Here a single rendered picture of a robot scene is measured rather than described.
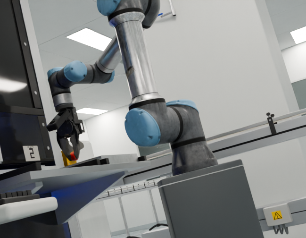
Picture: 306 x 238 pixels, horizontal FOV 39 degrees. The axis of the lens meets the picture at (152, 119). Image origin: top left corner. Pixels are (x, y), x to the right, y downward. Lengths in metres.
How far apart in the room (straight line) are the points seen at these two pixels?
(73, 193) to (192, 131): 0.58
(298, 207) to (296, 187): 0.60
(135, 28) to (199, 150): 0.43
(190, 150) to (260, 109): 1.59
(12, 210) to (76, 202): 0.90
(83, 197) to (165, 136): 0.53
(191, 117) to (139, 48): 0.27
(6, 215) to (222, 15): 2.46
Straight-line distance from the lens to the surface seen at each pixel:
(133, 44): 1.35
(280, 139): 2.27
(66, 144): 1.70
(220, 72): 3.00
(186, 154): 1.36
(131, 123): 1.30
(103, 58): 1.67
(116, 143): 10.70
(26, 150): 1.74
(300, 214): 2.31
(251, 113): 2.92
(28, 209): 0.89
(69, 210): 1.75
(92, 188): 1.68
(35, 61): 1.98
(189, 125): 1.37
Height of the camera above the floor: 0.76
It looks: 9 degrees up
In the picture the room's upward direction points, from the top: 15 degrees counter-clockwise
